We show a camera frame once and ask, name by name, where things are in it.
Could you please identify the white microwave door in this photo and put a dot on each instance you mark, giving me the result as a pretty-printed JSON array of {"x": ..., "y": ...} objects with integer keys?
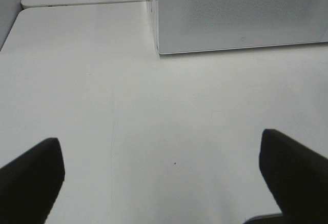
[{"x": 184, "y": 26}]

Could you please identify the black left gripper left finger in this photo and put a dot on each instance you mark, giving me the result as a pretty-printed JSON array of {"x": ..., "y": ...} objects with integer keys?
[{"x": 31, "y": 183}]

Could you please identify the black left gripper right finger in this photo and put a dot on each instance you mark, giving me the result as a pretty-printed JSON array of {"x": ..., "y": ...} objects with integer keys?
[{"x": 296, "y": 177}]

